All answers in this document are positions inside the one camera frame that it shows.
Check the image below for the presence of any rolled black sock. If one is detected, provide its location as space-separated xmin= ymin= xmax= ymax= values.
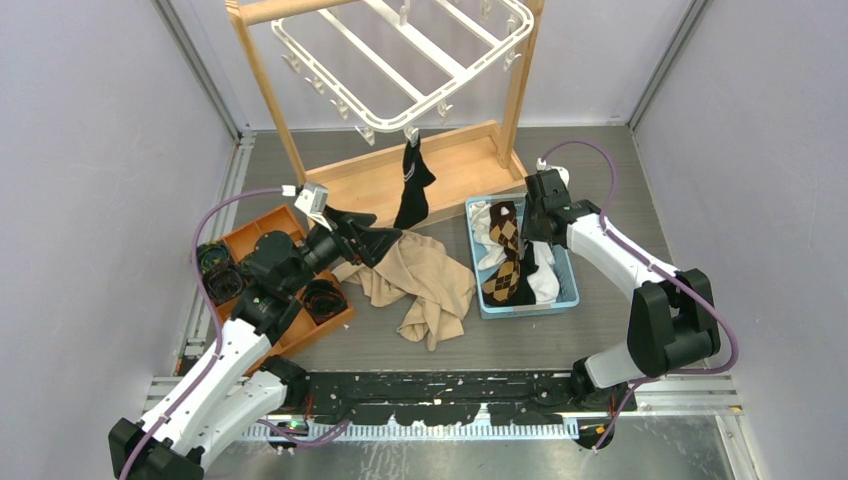
xmin=302 ymin=279 xmax=348 ymax=325

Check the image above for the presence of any light blue plastic basket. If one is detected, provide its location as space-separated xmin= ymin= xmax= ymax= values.
xmin=465 ymin=194 xmax=580 ymax=319

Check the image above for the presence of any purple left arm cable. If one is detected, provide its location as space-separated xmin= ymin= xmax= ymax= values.
xmin=119 ymin=187 xmax=352 ymax=480

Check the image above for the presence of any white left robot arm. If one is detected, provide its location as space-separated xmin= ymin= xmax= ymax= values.
xmin=108 ymin=207 xmax=402 ymax=479

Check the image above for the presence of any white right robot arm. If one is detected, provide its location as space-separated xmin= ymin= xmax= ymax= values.
xmin=522 ymin=170 xmax=721 ymax=411

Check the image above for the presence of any wooden hanger stand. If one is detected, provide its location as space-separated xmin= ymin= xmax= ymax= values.
xmin=225 ymin=1 xmax=544 ymax=226

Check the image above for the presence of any rolled dark patterned sock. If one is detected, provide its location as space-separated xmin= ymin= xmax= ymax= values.
xmin=194 ymin=241 xmax=234 ymax=277

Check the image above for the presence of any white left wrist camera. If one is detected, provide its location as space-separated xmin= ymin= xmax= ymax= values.
xmin=281 ymin=182 xmax=333 ymax=231

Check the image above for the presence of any rolled dark green sock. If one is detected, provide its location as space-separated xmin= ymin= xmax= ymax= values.
xmin=201 ymin=263 xmax=248 ymax=306

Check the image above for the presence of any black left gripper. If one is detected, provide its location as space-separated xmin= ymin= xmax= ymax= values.
xmin=284 ymin=205 xmax=400 ymax=295

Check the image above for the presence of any beige crumpled cloth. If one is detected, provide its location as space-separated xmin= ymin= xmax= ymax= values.
xmin=332 ymin=231 xmax=476 ymax=351

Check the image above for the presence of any orange compartment tray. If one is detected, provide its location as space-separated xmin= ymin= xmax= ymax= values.
xmin=220 ymin=205 xmax=355 ymax=376

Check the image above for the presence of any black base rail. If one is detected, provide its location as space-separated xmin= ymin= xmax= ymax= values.
xmin=277 ymin=370 xmax=636 ymax=426

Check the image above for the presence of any white plastic clip hanger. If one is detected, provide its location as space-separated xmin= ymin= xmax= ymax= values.
xmin=271 ymin=1 xmax=535 ymax=145

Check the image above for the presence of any brown argyle sock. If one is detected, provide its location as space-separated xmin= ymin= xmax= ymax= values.
xmin=477 ymin=201 xmax=529 ymax=307

